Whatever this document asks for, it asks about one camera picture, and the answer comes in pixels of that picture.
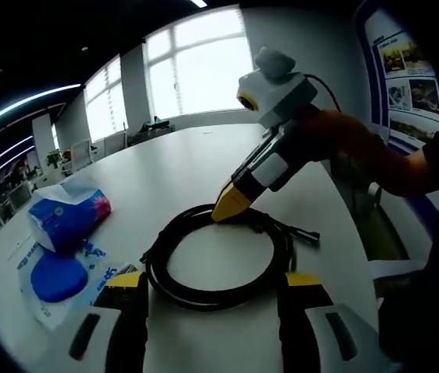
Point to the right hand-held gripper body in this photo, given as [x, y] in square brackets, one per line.
[277, 93]

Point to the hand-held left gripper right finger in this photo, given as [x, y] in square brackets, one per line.
[297, 330]

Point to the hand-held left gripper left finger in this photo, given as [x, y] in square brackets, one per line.
[129, 314]

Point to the wet wipes pack blue lid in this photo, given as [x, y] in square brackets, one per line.
[60, 277]

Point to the blue tissue pack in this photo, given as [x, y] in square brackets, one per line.
[63, 219]

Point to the person's right hand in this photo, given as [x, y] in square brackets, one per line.
[316, 134]

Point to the wide window with blinds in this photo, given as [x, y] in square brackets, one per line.
[203, 66]

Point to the teal object on windowsill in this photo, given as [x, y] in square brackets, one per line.
[157, 124]

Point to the overhead ceiling light strip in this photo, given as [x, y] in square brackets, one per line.
[199, 2]

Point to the person's black clothing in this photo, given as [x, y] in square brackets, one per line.
[429, 252]

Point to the narrow window with blinds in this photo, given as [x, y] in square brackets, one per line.
[104, 101]

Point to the white mesh office chair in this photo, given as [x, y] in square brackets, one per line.
[82, 153]

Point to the green potted plant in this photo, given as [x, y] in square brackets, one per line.
[53, 158]

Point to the long curved ceiling light strip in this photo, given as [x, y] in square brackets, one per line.
[21, 101]

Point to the white blue wall poster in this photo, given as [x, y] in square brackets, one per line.
[405, 70]

